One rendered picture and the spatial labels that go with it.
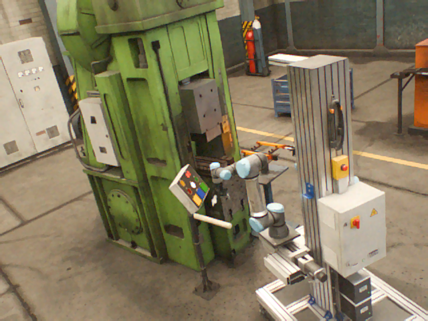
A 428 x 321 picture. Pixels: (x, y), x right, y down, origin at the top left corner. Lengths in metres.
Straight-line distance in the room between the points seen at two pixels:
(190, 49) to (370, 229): 2.05
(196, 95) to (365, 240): 1.74
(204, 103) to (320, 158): 1.38
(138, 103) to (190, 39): 0.72
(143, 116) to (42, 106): 4.94
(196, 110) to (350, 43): 8.53
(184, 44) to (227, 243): 1.91
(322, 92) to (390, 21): 8.70
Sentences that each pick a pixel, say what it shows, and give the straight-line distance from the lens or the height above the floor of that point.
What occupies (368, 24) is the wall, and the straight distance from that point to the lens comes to 11.36.
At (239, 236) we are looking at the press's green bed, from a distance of 4.29.
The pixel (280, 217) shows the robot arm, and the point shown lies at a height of 0.98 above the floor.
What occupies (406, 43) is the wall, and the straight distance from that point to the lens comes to 11.01.
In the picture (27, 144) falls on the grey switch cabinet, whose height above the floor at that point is 0.33.
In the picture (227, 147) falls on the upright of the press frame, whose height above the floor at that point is 1.02.
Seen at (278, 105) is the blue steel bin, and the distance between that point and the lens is 7.76.
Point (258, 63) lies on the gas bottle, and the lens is 10.99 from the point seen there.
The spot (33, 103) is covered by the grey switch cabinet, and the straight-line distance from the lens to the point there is 8.47.
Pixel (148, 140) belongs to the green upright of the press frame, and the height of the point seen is 1.33.
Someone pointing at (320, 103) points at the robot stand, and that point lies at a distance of 2.46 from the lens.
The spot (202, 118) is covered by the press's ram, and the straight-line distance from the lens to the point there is 3.59.
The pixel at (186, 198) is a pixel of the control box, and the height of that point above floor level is 1.07.
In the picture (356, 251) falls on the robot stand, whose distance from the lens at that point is 2.75.
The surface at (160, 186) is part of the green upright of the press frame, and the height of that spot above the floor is 0.86.
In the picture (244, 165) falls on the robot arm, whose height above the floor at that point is 1.44.
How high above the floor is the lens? 2.59
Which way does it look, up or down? 24 degrees down
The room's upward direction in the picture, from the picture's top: 11 degrees counter-clockwise
